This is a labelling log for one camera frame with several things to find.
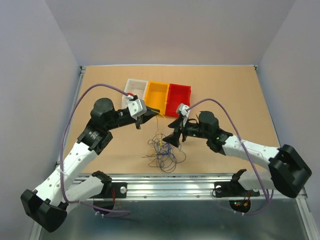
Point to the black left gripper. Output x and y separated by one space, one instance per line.
147 115

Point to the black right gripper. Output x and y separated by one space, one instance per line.
173 139

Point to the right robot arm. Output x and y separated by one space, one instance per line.
285 170

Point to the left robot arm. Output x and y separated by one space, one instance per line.
51 201

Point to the yellow plastic bin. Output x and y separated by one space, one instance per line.
156 95

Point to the white plastic bin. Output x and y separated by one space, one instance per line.
136 87

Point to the red plastic bin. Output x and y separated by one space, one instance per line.
177 94

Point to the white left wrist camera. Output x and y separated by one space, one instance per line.
136 107

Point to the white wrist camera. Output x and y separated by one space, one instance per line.
136 107
183 110

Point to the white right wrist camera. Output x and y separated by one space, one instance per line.
183 110

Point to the aluminium mounting rail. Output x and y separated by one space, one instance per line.
150 187

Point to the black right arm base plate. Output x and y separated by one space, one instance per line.
231 189

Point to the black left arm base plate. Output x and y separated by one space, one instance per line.
116 190

